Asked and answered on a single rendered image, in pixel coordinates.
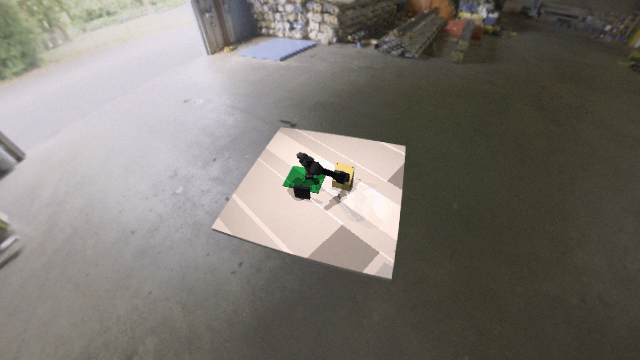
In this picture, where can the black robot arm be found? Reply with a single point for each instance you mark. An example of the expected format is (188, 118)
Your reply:
(317, 169)

